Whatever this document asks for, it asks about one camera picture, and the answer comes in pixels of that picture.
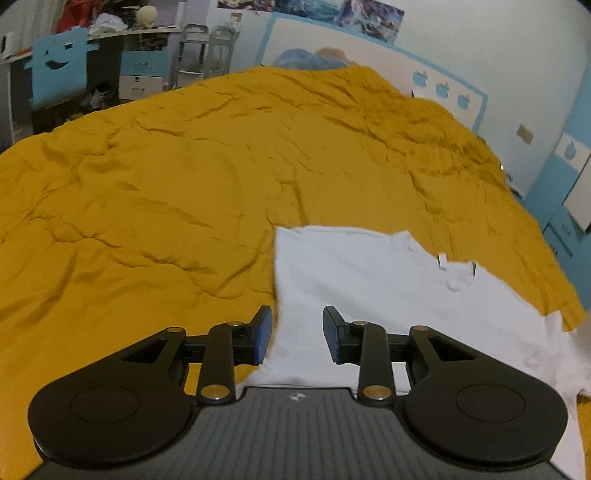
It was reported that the ocean wave wall poster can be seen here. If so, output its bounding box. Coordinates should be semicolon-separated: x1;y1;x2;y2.
272;0;406;42

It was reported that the blue and white wardrobe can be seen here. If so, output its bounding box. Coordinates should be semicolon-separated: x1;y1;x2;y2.
524;104;591;315

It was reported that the mustard yellow blanket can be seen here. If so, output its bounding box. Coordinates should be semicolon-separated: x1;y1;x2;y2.
0;65;588;480

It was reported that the grey metal rack cart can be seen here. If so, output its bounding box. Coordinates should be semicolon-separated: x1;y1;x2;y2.
164;23;244;90

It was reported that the red bag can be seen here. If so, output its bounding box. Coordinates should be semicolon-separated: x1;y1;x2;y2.
58;0;100;33

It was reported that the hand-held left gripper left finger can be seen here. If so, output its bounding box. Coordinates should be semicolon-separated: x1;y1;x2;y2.
108;305;274;404

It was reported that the white desk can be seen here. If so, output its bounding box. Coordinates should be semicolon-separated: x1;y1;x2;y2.
0;27;185;144

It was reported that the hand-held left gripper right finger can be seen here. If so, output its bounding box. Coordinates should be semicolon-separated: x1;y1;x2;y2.
322;305;485;404

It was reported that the white printed t-shirt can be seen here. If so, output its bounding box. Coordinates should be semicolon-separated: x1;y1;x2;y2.
272;225;591;480

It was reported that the blue pillow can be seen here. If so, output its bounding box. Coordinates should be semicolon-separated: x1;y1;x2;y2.
272;46;352;71

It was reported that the blue chair with face cutout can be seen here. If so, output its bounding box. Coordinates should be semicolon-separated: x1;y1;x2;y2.
24;30;100;110

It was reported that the floral wall poster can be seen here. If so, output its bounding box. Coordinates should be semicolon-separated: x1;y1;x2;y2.
217;0;278;12

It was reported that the white plastic bag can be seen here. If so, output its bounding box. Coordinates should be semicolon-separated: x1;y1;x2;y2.
89;13;134;37

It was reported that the blue and white drawer unit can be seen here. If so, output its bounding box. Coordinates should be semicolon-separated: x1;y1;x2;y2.
117;50;168;101

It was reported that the white headboard with blue frame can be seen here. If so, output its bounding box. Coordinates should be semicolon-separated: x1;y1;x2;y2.
261;11;489;134

